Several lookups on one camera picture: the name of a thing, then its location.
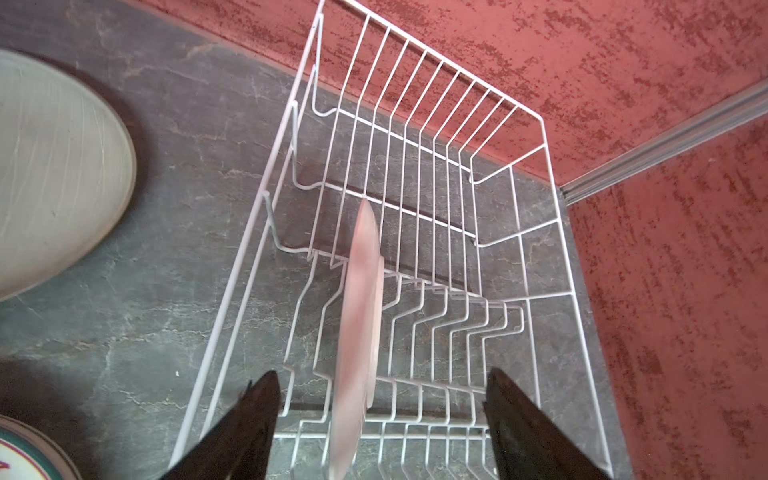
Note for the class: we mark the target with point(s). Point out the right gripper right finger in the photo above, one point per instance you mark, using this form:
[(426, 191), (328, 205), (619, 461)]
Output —
[(526, 443)]

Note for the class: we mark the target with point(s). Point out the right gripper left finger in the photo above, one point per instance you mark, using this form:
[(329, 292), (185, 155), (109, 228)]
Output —
[(239, 445)]

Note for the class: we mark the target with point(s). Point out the green rimmed text plate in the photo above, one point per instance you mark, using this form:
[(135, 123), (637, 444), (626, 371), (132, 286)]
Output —
[(358, 345)]

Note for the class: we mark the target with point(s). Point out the white plate orange print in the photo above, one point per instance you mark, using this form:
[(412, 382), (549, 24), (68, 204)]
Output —
[(27, 453)]

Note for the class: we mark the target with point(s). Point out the plain grey ceramic plate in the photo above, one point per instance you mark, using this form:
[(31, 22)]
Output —
[(68, 171)]

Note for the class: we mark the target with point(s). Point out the white wire dish rack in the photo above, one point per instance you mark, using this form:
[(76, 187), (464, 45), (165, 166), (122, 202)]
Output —
[(477, 268)]

